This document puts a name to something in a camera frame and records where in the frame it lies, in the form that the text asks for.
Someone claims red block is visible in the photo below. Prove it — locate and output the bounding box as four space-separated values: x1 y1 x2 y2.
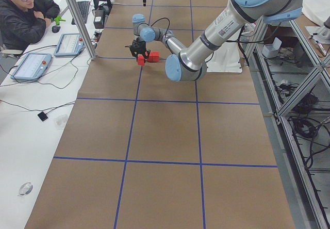
137 55 146 66
147 52 160 63

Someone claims black box with label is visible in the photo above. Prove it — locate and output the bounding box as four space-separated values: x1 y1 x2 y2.
93 10 105 29

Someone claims black keyboard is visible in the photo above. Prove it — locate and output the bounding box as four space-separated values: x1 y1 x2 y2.
76 1 90 23

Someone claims far teach pendant tablet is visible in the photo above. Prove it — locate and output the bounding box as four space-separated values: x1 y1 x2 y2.
54 33 85 57

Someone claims teach pendant tablet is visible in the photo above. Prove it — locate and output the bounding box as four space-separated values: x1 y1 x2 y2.
10 53 52 81
54 33 85 57

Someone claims black computer mouse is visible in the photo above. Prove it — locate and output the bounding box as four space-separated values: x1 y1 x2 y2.
52 25 60 33

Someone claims green plastic clamp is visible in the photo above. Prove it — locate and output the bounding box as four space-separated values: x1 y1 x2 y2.
54 16 66 26

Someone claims near teach pendant tablet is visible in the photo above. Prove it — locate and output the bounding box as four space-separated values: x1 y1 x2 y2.
10 53 52 81

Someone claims person in black jacket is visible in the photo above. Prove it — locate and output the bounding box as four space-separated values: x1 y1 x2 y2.
1 0 60 51

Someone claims small black square pad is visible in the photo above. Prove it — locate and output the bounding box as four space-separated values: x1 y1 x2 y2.
37 111 48 122

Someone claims clear tape roll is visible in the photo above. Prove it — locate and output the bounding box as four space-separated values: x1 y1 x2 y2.
18 182 33 197

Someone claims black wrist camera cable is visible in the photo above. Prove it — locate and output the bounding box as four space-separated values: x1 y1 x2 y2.
146 17 174 44

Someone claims aluminium frame post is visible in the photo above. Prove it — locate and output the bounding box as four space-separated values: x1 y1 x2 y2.
65 0 96 60

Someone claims white pedestal column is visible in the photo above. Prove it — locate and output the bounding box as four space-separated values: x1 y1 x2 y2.
206 42 242 73

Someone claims aluminium side frame rack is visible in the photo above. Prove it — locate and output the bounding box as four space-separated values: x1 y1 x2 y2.
246 17 329 228

